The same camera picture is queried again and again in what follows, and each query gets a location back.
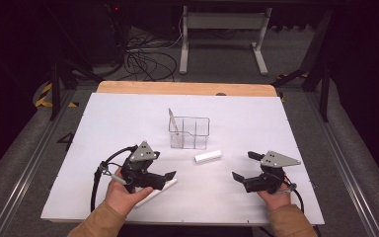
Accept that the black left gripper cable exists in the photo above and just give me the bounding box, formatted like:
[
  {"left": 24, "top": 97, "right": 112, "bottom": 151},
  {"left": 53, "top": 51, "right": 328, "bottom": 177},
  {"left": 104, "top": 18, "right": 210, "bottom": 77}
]
[{"left": 90, "top": 144, "right": 139, "bottom": 213}]

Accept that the white eraser block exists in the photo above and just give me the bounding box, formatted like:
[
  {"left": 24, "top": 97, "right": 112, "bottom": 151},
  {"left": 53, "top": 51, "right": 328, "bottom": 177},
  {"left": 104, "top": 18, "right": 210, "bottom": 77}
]
[{"left": 193, "top": 149, "right": 223, "bottom": 165}]

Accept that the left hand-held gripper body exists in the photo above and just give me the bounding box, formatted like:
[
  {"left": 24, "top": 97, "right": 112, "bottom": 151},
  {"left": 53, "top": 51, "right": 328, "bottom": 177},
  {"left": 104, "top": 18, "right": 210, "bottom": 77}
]
[{"left": 120, "top": 140, "right": 167, "bottom": 195}]

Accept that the white metal stand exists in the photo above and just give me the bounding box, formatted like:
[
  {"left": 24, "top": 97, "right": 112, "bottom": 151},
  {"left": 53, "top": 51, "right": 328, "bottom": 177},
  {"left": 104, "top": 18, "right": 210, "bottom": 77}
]
[{"left": 179, "top": 5, "right": 273, "bottom": 77}]

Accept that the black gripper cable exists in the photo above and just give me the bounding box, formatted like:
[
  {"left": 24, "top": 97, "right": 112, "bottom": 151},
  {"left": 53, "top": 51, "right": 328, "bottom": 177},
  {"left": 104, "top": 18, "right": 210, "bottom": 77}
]
[
  {"left": 90, "top": 144, "right": 139, "bottom": 213},
  {"left": 281, "top": 177, "right": 306, "bottom": 213}
]

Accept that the person's right hand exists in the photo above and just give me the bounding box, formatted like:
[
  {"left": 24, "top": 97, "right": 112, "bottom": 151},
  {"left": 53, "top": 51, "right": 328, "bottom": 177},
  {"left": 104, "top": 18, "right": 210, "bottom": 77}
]
[{"left": 258, "top": 182, "right": 292, "bottom": 212}]

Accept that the clear plastic desk organizer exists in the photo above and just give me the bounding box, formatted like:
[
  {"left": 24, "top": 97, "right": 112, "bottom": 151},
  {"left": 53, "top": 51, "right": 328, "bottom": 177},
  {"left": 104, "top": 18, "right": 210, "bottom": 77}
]
[{"left": 168, "top": 116, "right": 211, "bottom": 150}]

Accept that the tangle of black floor cables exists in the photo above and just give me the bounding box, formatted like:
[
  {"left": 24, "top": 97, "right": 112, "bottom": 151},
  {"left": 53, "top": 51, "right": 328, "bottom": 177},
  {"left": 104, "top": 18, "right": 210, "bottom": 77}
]
[{"left": 116, "top": 19, "right": 180, "bottom": 83}]

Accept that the long white pen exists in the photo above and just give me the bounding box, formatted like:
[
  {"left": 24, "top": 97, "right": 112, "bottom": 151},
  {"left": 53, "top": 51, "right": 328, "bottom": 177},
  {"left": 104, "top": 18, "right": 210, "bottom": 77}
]
[{"left": 134, "top": 178, "right": 179, "bottom": 208}]

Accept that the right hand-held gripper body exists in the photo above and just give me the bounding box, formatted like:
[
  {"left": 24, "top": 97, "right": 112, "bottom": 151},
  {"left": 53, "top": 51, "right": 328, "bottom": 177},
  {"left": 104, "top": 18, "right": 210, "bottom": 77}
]
[{"left": 243, "top": 150, "right": 302, "bottom": 196}]

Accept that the grey metal rail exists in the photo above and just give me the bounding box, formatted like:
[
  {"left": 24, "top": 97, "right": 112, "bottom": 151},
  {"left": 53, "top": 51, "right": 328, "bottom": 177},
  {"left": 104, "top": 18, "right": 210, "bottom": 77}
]
[
  {"left": 304, "top": 88, "right": 379, "bottom": 237},
  {"left": 0, "top": 88, "right": 77, "bottom": 237}
]

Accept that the black metal stand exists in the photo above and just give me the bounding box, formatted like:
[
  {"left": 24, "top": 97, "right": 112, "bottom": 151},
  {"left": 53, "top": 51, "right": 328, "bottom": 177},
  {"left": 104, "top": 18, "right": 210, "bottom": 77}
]
[
  {"left": 270, "top": 9, "right": 334, "bottom": 123},
  {"left": 43, "top": 6, "right": 106, "bottom": 122}
]

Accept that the clear pen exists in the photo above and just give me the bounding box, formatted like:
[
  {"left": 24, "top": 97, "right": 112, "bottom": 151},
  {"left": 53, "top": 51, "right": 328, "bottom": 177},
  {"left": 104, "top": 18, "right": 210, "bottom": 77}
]
[{"left": 168, "top": 108, "right": 181, "bottom": 146}]

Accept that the white board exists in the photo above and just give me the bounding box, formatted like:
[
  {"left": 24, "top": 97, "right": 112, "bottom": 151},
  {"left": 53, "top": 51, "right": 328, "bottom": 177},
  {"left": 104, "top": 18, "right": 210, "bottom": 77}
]
[{"left": 40, "top": 92, "right": 326, "bottom": 227}]

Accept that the yellow black hazard tape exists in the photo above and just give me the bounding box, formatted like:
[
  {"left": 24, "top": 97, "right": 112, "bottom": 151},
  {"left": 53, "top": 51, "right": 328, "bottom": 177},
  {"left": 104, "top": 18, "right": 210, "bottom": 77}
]
[{"left": 34, "top": 82, "right": 80, "bottom": 109}]

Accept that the wooden table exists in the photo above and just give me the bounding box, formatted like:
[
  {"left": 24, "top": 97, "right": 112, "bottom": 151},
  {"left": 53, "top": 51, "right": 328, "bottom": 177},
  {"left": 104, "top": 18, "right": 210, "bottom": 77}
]
[{"left": 96, "top": 80, "right": 278, "bottom": 98}]

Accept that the person's left hand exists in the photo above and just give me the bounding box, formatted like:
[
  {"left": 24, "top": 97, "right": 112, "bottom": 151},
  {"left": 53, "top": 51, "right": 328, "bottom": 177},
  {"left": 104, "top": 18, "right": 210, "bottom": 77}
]
[{"left": 104, "top": 166, "right": 154, "bottom": 217}]

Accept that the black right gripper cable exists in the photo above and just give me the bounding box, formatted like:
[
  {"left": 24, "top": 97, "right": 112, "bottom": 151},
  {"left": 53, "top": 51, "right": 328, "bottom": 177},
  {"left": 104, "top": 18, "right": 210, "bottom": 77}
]
[{"left": 281, "top": 177, "right": 306, "bottom": 213}]

